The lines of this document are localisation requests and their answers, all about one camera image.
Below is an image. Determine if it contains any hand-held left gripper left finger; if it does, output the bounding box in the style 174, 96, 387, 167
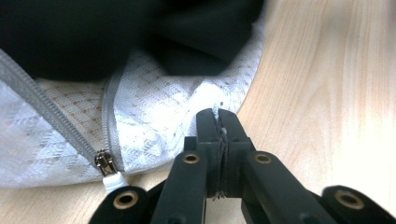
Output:
183, 107, 224, 200

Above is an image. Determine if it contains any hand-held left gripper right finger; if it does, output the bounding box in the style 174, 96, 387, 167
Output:
218, 108, 257, 198

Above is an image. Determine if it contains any white mesh laundry bag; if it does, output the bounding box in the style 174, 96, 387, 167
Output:
0, 18, 266, 194

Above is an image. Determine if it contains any black cloth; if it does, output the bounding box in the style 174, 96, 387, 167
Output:
0, 0, 266, 83

